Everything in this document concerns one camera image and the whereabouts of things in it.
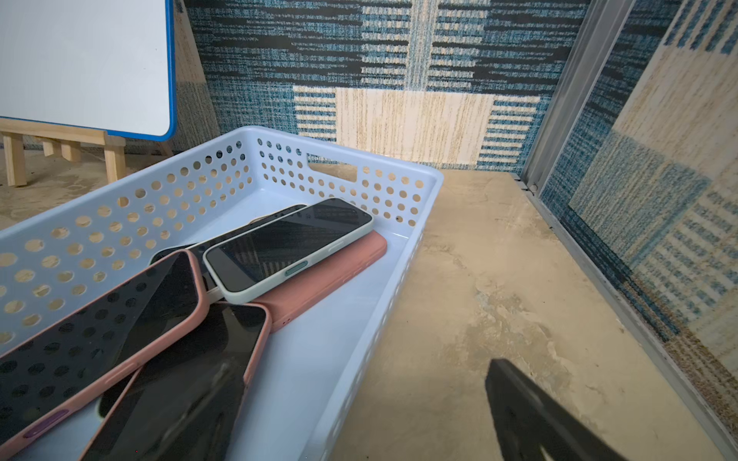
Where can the small whiteboard blue frame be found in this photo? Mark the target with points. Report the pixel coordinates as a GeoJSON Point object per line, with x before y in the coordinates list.
{"type": "Point", "coordinates": [103, 65]}

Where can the wooden tabletop easel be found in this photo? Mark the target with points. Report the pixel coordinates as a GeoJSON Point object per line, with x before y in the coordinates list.
{"type": "Point", "coordinates": [59, 140]}

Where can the face-down phone salmon case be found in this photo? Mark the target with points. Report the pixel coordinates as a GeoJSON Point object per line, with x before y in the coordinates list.
{"type": "Point", "coordinates": [297, 295]}

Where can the light blue perforated storage basket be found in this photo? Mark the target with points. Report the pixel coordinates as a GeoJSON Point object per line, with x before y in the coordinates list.
{"type": "Point", "coordinates": [311, 369]}

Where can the black phone without case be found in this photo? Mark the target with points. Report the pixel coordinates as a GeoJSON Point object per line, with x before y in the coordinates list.
{"type": "Point", "coordinates": [165, 253]}

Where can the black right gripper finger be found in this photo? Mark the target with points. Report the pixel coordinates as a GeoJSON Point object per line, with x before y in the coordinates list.
{"type": "Point", "coordinates": [531, 425]}

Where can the phone pink case purple button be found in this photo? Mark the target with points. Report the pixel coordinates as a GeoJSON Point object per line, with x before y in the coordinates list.
{"type": "Point", "coordinates": [60, 370]}

